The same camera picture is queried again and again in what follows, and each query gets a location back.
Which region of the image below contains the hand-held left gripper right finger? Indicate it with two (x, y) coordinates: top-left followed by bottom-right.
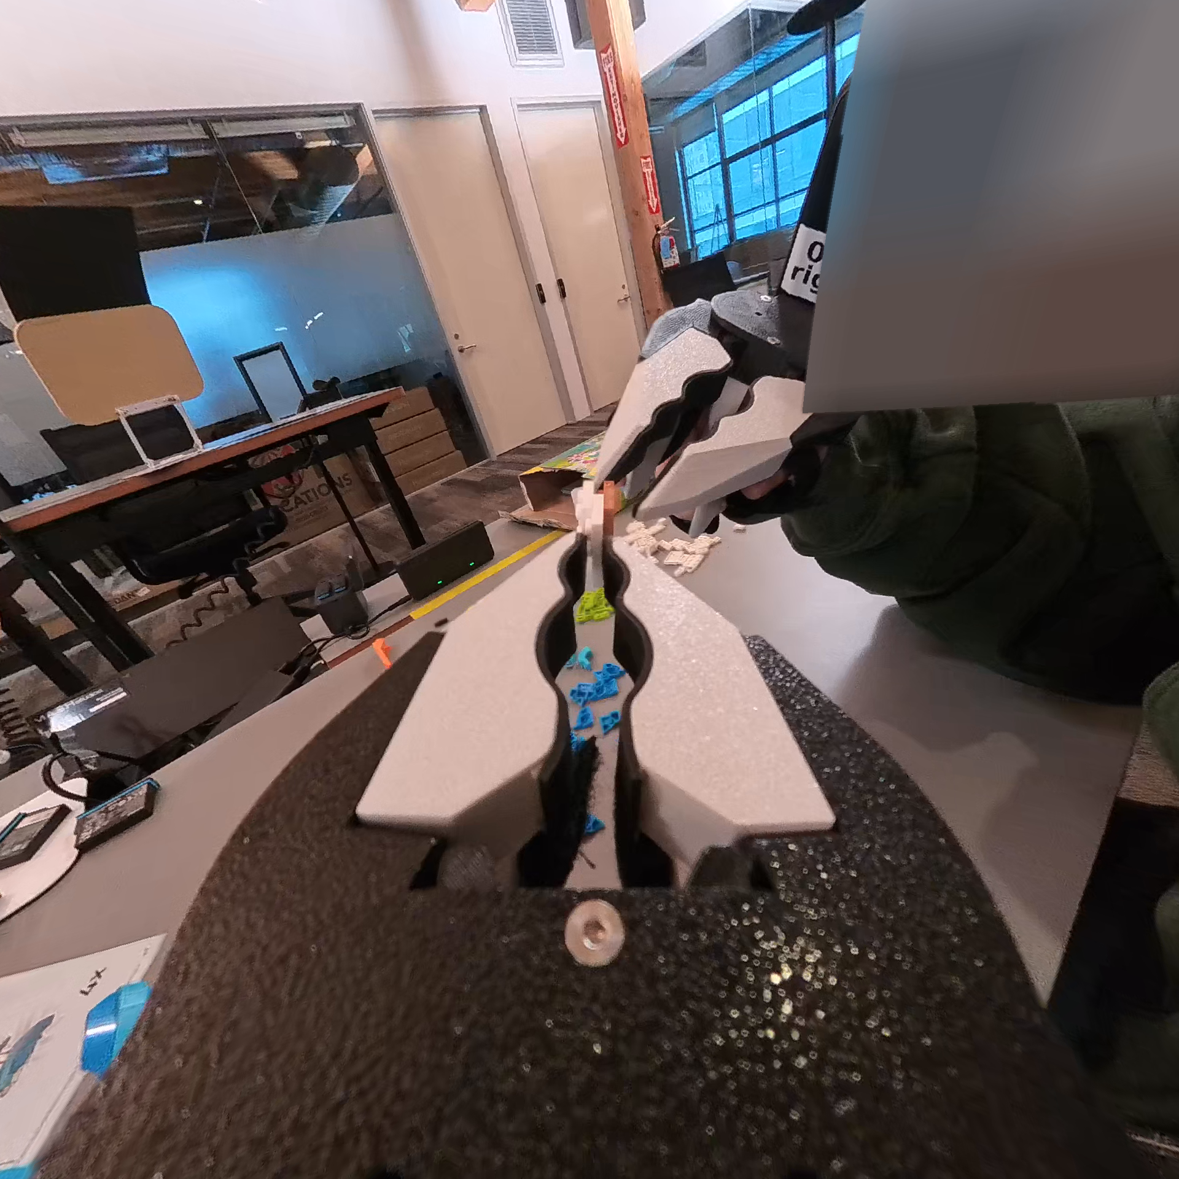
(596, 535), (838, 852)

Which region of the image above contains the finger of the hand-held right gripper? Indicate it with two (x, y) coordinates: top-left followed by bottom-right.
(631, 376), (814, 538)
(607, 324), (751, 498)

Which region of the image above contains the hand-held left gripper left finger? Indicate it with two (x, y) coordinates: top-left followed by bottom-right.
(355, 533), (593, 832)

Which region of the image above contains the white and brown lego assembly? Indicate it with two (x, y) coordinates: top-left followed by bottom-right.
(572, 479), (620, 559)

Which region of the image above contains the person's right forearm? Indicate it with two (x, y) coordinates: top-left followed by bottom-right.
(779, 398), (1179, 708)

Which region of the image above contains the pile of white lego pieces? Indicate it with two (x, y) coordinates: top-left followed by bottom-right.
(624, 518), (726, 579)

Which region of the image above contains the pile of blue lego pieces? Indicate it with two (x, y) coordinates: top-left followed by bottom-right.
(567, 664), (630, 739)

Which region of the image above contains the open printed lego box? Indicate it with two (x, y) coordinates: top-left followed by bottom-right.
(500, 439), (633, 533)

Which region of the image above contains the lego instruction booklet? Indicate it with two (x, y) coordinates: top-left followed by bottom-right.
(0, 931), (170, 1179)

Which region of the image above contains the person's right hand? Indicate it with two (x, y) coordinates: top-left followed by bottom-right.
(727, 413), (860, 527)

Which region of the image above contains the yellow tape strip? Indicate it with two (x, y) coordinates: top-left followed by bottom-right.
(408, 529), (567, 621)

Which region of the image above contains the black box with green light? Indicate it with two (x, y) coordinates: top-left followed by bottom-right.
(395, 520), (499, 601)

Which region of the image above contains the white door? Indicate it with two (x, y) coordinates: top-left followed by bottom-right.
(513, 99), (646, 413)
(371, 105), (571, 463)

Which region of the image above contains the black charging dock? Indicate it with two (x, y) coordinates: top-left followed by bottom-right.
(310, 557), (373, 638)

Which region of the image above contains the large window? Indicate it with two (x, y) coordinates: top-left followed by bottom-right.
(643, 16), (864, 260)

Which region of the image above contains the black flat case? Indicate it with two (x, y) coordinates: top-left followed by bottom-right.
(50, 596), (316, 767)

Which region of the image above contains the printed cardboard box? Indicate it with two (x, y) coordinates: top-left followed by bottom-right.
(248, 442), (390, 555)

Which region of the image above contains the black office chair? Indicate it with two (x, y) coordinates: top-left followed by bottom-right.
(109, 479), (290, 610)

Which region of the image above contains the wooden top desk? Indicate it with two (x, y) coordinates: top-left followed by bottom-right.
(0, 387), (428, 701)

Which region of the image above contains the small black blue device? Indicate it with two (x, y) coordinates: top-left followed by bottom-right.
(72, 776), (165, 854)
(0, 802), (74, 872)

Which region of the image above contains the air vent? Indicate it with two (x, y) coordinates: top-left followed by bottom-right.
(502, 0), (567, 68)

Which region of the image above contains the white framed tablet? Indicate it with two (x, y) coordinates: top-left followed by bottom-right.
(117, 393), (205, 474)

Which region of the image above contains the white round mat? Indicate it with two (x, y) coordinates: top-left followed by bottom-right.
(0, 771), (87, 924)

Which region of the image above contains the tan rounded board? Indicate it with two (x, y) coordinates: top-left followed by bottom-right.
(13, 302), (207, 428)

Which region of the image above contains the wooden post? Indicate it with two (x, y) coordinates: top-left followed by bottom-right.
(587, 0), (676, 324)

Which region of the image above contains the black cable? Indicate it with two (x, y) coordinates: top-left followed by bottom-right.
(41, 743), (154, 804)

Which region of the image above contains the black wall screen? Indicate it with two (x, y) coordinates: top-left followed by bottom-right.
(0, 204), (155, 321)

